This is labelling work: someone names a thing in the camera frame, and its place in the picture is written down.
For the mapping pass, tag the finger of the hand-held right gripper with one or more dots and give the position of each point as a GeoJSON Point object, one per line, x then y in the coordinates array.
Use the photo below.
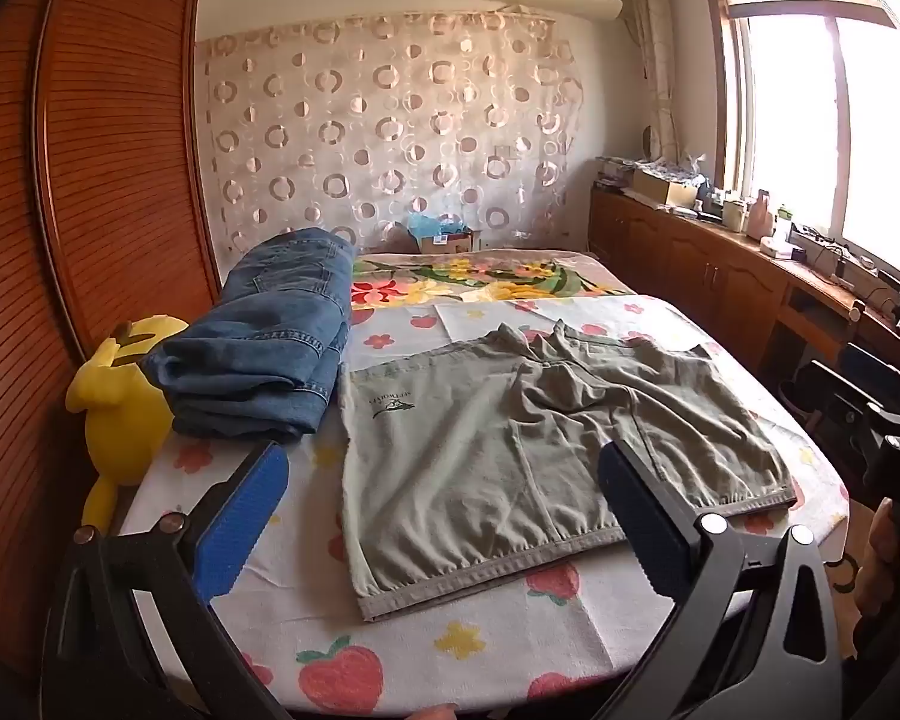
{"type": "Point", "coordinates": [889, 375]}
{"type": "Point", "coordinates": [832, 394]}

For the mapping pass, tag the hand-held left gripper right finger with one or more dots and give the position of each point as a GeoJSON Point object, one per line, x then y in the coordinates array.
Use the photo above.
{"type": "Point", "coordinates": [645, 525]}

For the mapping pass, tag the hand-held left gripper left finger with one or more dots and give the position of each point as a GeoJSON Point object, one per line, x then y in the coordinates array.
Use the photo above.
{"type": "Point", "coordinates": [241, 521]}

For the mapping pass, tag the green pants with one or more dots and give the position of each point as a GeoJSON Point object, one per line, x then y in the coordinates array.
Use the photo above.
{"type": "Point", "coordinates": [450, 450]}

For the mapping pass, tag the person's right hand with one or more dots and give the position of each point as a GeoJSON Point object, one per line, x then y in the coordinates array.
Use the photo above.
{"type": "Point", "coordinates": [889, 555]}

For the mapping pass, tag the black electronic device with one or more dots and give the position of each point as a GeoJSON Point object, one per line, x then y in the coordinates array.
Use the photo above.
{"type": "Point", "coordinates": [832, 251]}

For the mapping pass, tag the yellow plush toy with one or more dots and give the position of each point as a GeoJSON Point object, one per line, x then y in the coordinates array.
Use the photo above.
{"type": "Point", "coordinates": [124, 405]}

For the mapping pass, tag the wooden cabinet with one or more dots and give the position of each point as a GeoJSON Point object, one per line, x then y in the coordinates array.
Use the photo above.
{"type": "Point", "coordinates": [690, 270]}

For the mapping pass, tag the pink bottle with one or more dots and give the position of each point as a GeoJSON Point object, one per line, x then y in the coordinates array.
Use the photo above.
{"type": "Point", "coordinates": [759, 216]}

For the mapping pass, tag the folded blue jeans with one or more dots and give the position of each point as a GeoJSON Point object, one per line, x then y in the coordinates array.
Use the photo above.
{"type": "Point", "coordinates": [270, 330]}

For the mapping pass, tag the white jar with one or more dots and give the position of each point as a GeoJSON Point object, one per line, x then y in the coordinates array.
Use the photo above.
{"type": "Point", "coordinates": [733, 216]}

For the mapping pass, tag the strawberry printed blanket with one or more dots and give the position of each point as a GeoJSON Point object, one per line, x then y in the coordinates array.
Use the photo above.
{"type": "Point", "coordinates": [435, 615]}

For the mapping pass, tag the open cardboard box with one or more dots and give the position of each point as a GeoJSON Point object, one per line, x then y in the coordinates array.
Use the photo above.
{"type": "Point", "coordinates": [664, 186]}

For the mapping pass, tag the floral blanket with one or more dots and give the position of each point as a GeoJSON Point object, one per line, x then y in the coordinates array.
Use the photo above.
{"type": "Point", "coordinates": [487, 277]}

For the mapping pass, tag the cardboard box with blue bag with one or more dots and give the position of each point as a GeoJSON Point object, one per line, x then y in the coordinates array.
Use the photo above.
{"type": "Point", "coordinates": [442, 236]}

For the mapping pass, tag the patterned window curtain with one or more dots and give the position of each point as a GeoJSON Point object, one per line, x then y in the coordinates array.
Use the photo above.
{"type": "Point", "coordinates": [656, 60]}

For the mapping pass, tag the circle patterned sheer curtain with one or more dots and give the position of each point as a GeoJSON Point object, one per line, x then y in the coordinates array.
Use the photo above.
{"type": "Point", "coordinates": [375, 127]}

